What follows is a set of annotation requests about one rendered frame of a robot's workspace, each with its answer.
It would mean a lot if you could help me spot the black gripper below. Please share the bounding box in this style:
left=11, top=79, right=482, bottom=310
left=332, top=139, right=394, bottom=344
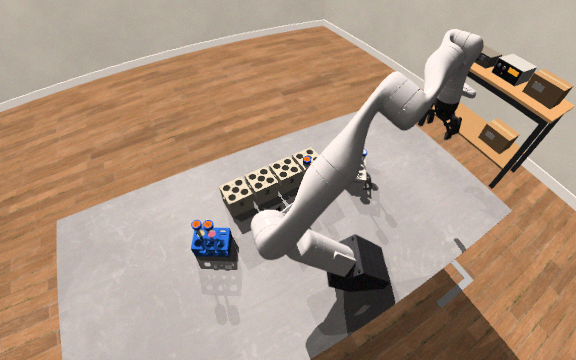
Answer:
left=427, top=98, right=462, bottom=140

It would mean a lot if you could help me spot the clear conical tube with tan liquid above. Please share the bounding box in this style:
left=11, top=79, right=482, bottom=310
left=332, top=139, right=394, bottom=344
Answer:
left=191, top=220, right=205, bottom=237

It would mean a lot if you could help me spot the white tube rack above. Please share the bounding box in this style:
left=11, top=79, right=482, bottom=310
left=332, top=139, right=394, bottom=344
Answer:
left=348, top=161, right=366, bottom=189

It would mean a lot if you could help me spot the conical centrifuge tube with pink liquid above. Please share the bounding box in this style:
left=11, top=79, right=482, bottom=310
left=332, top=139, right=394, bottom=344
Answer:
left=203, top=220, right=216, bottom=237

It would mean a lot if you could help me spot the blue tube rack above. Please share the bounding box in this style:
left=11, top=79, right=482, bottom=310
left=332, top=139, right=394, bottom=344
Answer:
left=191, top=228, right=232, bottom=257

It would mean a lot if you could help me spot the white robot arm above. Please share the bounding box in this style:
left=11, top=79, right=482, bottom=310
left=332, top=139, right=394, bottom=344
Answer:
left=251, top=29, right=484, bottom=277

